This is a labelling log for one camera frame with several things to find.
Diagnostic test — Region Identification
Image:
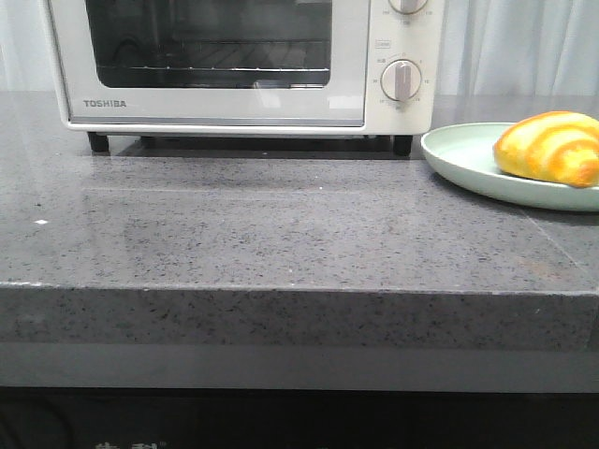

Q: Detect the glass oven door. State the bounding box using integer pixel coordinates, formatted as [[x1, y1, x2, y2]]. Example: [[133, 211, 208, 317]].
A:
[[43, 1, 370, 126]]

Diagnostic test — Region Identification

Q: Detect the yellow striped bread roll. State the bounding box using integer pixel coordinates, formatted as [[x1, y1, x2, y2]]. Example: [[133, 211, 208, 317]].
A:
[[493, 110, 598, 188]]

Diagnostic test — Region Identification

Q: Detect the lower beige oven knob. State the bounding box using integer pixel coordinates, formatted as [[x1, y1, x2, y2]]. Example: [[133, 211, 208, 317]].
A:
[[380, 60, 422, 102]]

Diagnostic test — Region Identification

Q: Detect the beige oven knob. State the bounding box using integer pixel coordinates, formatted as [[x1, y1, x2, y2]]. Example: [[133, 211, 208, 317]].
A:
[[388, 0, 427, 15], [380, 60, 422, 102]]

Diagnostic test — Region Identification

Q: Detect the white Toshiba toaster oven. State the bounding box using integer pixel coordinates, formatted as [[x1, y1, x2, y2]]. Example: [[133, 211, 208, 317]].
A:
[[40, 0, 445, 154]]

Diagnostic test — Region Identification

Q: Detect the upper beige oven knob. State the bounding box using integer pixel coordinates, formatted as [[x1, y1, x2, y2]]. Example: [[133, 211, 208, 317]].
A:
[[388, 0, 427, 15]]

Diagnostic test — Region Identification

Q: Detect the light green plate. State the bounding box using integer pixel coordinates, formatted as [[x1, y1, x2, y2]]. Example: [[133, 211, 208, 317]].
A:
[[420, 123, 598, 212]]

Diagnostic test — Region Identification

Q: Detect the dark cabinet drawer front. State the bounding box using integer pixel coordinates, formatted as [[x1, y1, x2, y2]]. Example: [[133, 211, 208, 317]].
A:
[[1, 387, 598, 448]]

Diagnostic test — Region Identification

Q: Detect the metal wire oven rack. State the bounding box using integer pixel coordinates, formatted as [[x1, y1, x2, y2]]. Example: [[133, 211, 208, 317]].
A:
[[98, 39, 331, 71]]

